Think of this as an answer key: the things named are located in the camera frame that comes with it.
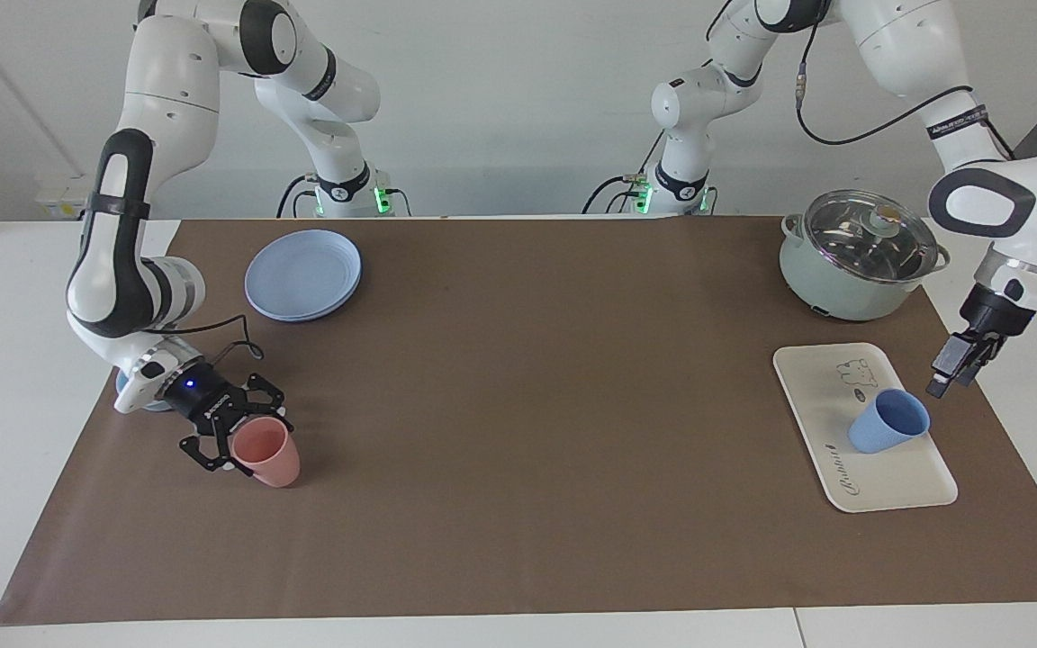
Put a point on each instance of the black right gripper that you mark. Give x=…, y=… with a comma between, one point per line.
x=196, y=389

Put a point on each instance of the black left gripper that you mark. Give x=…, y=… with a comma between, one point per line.
x=996, y=313

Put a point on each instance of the pink plastic cup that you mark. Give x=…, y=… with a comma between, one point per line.
x=266, y=454

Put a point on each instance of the blue plastic cup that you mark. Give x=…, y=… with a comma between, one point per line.
x=888, y=423

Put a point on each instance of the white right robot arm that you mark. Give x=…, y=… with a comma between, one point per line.
x=163, y=90

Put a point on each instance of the cream tray with rabbit print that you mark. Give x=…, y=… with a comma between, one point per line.
x=888, y=486

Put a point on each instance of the light blue bowl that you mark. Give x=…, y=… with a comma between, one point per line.
x=158, y=407

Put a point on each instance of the pale green electric pot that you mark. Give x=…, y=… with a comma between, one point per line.
x=834, y=292

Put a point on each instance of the glass pot lid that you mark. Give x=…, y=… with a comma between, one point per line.
x=870, y=238

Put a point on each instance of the light blue plate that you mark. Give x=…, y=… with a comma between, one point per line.
x=302, y=274

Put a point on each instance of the brown table mat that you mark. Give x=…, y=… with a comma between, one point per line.
x=527, y=450

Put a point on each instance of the white wall socket strip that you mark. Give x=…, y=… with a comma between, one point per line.
x=64, y=200

